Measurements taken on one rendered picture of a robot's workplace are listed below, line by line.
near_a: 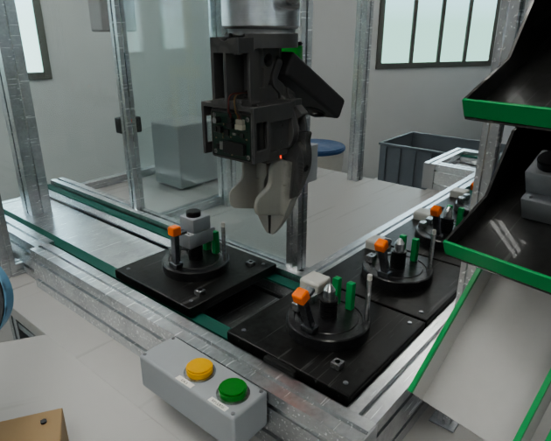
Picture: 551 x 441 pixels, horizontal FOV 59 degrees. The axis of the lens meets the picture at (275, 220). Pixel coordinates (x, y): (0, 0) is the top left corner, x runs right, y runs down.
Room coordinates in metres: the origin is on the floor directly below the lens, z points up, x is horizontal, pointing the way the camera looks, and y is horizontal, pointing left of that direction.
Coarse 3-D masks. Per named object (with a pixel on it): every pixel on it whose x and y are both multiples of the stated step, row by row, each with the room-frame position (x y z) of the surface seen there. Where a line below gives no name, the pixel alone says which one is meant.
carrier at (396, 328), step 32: (320, 288) 0.81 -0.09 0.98; (352, 288) 0.72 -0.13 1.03; (256, 320) 0.72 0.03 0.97; (288, 320) 0.69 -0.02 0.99; (320, 320) 0.69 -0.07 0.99; (352, 320) 0.69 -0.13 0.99; (384, 320) 0.72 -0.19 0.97; (416, 320) 0.72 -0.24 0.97; (256, 352) 0.64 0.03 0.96; (288, 352) 0.63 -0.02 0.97; (320, 352) 0.63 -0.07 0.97; (352, 352) 0.63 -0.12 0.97; (384, 352) 0.63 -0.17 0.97; (320, 384) 0.56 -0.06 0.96; (352, 384) 0.55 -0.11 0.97
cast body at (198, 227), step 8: (192, 208) 0.94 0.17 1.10; (184, 216) 0.92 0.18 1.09; (192, 216) 0.91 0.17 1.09; (200, 216) 0.92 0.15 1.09; (208, 216) 0.92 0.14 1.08; (184, 224) 0.91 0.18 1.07; (192, 224) 0.90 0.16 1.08; (200, 224) 0.91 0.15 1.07; (208, 224) 0.92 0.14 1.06; (192, 232) 0.90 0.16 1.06; (200, 232) 0.91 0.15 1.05; (208, 232) 0.92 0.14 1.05; (184, 240) 0.90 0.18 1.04; (192, 240) 0.89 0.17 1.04; (200, 240) 0.91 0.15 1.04; (208, 240) 0.92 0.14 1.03
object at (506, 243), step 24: (528, 144) 0.62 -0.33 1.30; (504, 168) 0.58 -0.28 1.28; (504, 192) 0.59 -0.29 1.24; (480, 216) 0.56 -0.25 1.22; (504, 216) 0.55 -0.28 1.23; (456, 240) 0.53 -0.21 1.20; (480, 240) 0.52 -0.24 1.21; (504, 240) 0.51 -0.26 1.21; (528, 240) 0.50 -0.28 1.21; (480, 264) 0.48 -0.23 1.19; (504, 264) 0.46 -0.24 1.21; (528, 264) 0.47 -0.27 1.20
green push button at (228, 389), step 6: (228, 378) 0.56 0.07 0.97; (234, 378) 0.56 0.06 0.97; (222, 384) 0.55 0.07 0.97; (228, 384) 0.55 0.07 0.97; (234, 384) 0.55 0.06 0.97; (240, 384) 0.55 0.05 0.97; (246, 384) 0.55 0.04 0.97; (222, 390) 0.54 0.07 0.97; (228, 390) 0.54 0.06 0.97; (234, 390) 0.54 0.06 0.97; (240, 390) 0.54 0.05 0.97; (246, 390) 0.54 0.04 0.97; (222, 396) 0.53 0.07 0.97; (228, 396) 0.53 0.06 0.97; (234, 396) 0.53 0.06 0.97; (240, 396) 0.53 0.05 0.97
